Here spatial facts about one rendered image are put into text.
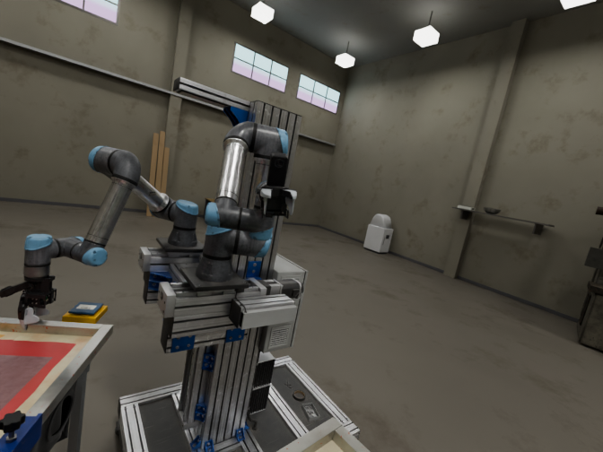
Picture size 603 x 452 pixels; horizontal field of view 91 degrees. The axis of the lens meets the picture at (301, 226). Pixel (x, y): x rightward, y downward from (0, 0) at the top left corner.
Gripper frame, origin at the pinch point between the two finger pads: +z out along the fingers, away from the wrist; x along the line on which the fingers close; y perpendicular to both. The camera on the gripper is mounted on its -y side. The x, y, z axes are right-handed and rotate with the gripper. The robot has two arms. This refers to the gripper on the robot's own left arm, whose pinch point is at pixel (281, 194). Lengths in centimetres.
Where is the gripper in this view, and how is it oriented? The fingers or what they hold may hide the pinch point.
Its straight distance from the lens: 68.6
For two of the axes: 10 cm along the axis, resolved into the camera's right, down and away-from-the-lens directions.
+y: -0.6, 9.8, 1.8
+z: 2.1, 1.9, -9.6
